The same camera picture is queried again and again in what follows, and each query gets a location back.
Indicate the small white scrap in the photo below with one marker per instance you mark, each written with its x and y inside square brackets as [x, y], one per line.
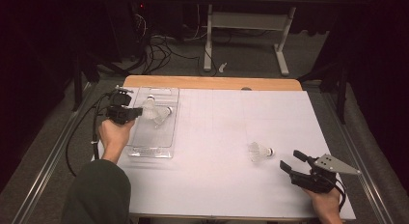
[222, 67]

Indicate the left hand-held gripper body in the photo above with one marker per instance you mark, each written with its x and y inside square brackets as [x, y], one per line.
[119, 113]

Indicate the black metal stand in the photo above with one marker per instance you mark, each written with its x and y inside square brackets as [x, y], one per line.
[341, 98]
[77, 85]

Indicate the white shuttlecock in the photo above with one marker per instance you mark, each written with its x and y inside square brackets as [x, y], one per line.
[257, 152]
[149, 108]
[163, 115]

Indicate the dark curtain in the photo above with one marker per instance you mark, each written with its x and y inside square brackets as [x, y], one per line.
[29, 72]
[379, 72]

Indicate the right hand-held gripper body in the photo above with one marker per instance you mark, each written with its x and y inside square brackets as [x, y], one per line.
[321, 182]

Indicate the person's right hand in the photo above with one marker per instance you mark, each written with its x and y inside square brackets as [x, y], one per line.
[328, 207]

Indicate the white paper sheet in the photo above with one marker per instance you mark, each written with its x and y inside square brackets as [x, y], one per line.
[225, 185]

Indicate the metal floor rail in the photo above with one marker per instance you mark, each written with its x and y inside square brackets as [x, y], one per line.
[374, 201]
[51, 159]

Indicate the clear plastic container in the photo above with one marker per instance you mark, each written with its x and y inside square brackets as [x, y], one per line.
[154, 137]

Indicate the white metal desk frame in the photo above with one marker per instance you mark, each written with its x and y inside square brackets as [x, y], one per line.
[247, 21]

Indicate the person's left hand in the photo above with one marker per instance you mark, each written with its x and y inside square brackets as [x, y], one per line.
[114, 138]

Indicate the dark round table grommet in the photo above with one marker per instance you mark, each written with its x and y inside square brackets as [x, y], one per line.
[246, 88]

